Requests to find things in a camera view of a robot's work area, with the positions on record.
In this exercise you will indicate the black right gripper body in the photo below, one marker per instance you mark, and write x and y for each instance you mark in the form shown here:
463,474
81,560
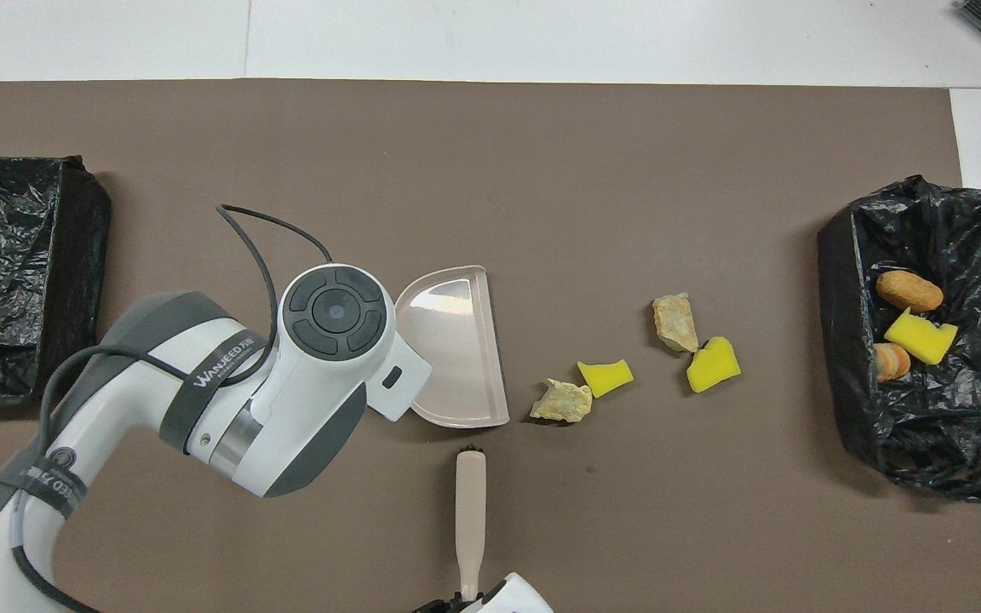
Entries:
444,606

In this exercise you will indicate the pale beige rock chunk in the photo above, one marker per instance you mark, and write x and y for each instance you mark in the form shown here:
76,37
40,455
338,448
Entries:
561,402
891,363
675,323

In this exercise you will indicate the beige plastic dustpan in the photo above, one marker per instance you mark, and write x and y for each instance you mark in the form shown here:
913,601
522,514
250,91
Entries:
456,358

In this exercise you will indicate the yellow sponge piece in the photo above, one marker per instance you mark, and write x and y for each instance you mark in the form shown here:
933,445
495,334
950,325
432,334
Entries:
714,366
920,337
605,377

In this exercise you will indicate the brown bread roll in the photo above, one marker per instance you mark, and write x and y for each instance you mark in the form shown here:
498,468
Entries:
909,291

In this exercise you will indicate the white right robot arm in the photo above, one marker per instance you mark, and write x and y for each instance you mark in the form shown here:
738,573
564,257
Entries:
520,598

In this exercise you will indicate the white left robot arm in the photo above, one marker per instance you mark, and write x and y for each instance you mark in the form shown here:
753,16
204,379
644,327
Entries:
303,400

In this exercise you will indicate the rectangular bin with black bag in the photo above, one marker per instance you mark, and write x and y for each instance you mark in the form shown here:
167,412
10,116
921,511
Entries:
73,255

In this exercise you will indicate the bin with crumpled black bag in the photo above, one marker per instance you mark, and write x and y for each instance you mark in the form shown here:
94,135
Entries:
967,426

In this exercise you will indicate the brown paper table mat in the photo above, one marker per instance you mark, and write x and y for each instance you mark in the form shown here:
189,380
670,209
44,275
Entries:
627,511

